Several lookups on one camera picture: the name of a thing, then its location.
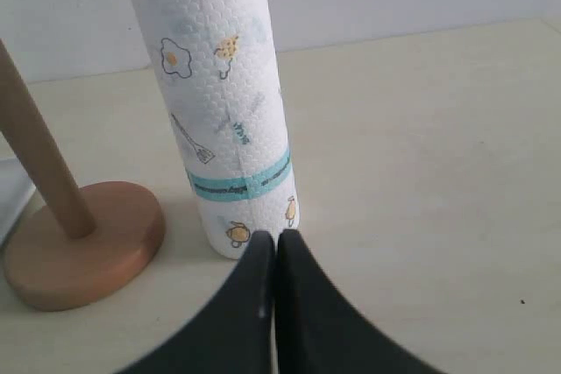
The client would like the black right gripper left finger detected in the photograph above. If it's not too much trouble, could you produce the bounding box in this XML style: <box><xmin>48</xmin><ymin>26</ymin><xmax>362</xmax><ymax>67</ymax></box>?
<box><xmin>121</xmin><ymin>231</ymin><xmax>275</xmax><ymax>373</ymax></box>

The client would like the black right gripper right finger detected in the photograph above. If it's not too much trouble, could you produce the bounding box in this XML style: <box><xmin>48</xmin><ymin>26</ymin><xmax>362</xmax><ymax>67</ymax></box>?
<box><xmin>274</xmin><ymin>229</ymin><xmax>439</xmax><ymax>373</ymax></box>

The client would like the printed white paper towel roll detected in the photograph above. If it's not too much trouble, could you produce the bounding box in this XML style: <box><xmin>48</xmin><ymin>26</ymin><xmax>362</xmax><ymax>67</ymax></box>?
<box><xmin>131</xmin><ymin>0</ymin><xmax>300</xmax><ymax>259</ymax></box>

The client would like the wooden paper towel holder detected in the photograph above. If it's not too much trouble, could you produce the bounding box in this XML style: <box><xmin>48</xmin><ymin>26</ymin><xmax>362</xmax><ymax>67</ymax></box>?
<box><xmin>1</xmin><ymin>48</ymin><xmax>166</xmax><ymax>311</ymax></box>

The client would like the white rectangular plastic tray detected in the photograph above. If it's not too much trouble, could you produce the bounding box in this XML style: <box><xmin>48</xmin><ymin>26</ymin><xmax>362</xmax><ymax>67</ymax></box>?
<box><xmin>0</xmin><ymin>158</ymin><xmax>36</xmax><ymax>244</ymax></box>

